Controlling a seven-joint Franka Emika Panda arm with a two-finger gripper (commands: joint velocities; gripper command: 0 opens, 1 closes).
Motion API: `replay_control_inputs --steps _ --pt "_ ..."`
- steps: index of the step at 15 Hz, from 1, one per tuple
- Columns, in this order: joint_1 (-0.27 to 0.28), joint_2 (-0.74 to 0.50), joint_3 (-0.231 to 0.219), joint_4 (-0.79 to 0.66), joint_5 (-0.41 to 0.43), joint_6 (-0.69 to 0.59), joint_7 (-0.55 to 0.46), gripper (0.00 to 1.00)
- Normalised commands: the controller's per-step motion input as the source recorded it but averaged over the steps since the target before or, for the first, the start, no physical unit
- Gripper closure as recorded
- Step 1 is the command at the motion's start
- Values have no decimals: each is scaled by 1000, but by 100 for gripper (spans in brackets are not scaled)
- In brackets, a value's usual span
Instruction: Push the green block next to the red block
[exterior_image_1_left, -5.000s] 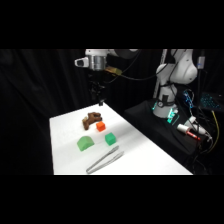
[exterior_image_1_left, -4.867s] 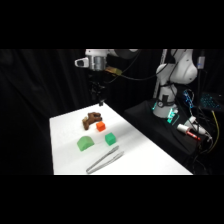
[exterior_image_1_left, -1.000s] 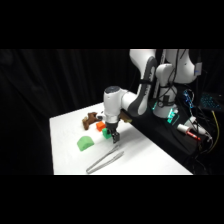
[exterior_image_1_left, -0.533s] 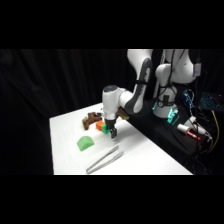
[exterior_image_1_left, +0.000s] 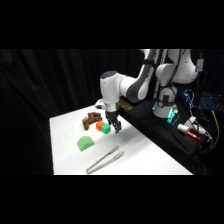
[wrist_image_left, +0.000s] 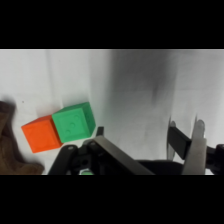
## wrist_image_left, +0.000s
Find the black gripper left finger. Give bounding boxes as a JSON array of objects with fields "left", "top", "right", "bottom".
[{"left": 47, "top": 125, "right": 156, "bottom": 176}]

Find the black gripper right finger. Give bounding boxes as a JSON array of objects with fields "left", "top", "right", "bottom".
[{"left": 167, "top": 115, "right": 224, "bottom": 176}]

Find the green cube block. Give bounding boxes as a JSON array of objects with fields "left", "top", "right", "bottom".
[{"left": 51, "top": 101, "right": 97, "bottom": 145}]

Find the orange red cube block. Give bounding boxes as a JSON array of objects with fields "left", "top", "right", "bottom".
[{"left": 20, "top": 114, "right": 64, "bottom": 155}]

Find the brown plush toy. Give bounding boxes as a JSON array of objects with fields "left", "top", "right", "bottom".
[{"left": 0, "top": 99, "right": 46, "bottom": 176}]

